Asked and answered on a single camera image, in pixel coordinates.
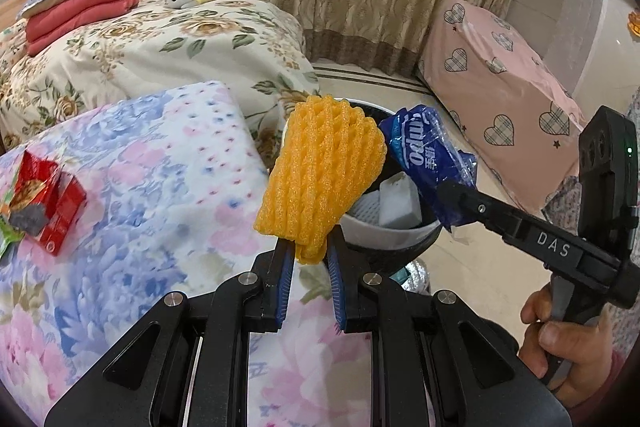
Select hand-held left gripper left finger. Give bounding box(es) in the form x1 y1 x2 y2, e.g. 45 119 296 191
45 237 297 427

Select white foam fruit net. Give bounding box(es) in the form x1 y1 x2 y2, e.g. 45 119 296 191
350 194 381 225

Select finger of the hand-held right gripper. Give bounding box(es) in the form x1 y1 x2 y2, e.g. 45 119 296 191
437 179 525 239

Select white foam block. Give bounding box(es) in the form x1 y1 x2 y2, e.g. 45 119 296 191
378 172 423 229

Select pink heart-print cloth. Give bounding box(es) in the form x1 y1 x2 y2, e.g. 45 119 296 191
419 0 588 212

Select person's right hand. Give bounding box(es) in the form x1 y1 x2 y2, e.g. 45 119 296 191
520 282 616 410

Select green snack wrapper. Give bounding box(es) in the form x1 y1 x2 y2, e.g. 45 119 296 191
0 212 25 260

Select orange foam fruit net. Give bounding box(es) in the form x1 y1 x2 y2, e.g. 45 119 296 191
255 94 386 265

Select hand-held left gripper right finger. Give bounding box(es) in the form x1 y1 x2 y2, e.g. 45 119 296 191
325 227 573 427

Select folded red blanket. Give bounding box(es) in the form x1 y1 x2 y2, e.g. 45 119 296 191
25 0 138 58

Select pink blue floral blanket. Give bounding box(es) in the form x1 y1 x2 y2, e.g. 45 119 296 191
0 80 373 427

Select blue plastic package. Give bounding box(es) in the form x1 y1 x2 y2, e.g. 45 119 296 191
378 104 478 233

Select cream floral duvet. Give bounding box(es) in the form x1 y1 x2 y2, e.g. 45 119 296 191
0 0 321 158

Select red snack wrapper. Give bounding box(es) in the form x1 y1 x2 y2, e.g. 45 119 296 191
12 151 88 256

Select black white-rimmed trash bin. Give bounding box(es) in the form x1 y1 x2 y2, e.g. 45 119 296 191
280 98 443 278

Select cream floral pillow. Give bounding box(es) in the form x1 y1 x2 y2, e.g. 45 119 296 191
0 19 28 72

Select silver foil wrapper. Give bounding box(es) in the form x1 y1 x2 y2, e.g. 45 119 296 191
10 204 51 238

